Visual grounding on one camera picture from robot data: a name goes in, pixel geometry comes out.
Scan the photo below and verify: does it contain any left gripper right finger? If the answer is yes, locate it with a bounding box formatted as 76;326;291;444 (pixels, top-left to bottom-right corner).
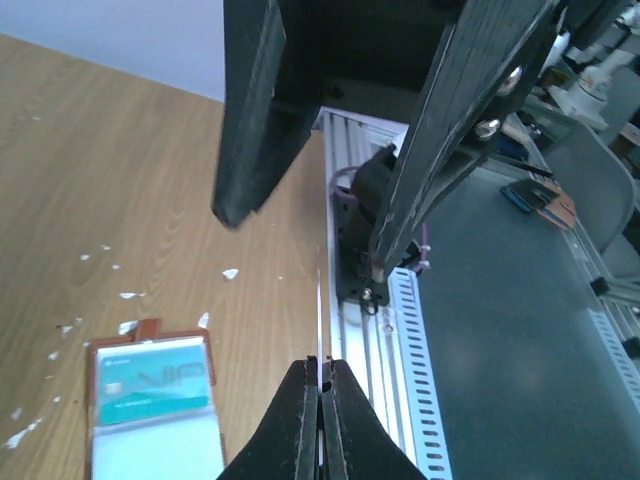
321;360;424;479

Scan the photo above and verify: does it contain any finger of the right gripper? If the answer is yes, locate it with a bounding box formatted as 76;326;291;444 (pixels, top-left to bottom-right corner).
369;1;565;280

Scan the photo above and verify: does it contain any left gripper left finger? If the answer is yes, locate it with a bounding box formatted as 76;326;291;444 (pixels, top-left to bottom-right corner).
219;356;319;480

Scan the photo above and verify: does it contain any red white credit card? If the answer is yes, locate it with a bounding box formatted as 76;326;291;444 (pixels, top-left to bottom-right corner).
316;245;324;470

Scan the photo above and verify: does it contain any brown leather card holder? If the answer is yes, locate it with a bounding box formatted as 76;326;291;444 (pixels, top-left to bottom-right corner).
85;318;226;479

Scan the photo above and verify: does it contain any black bin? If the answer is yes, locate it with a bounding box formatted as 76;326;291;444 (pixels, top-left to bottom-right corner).
211;1;459;228

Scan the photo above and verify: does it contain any distant white robot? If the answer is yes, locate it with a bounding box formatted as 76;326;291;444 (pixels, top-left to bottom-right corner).
547;1;639;130

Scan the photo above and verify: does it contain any grey office chair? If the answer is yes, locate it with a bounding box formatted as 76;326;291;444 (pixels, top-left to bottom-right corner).
543;124;639;282

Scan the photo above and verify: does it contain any aluminium rail frame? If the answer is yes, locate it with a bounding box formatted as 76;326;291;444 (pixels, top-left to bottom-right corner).
320;110;423;463

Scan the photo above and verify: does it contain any grey slotted cable duct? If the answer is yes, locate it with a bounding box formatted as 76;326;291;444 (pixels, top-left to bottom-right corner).
389;269;453;479

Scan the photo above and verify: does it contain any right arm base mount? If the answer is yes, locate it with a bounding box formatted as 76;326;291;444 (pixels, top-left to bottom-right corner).
330;143;397;316

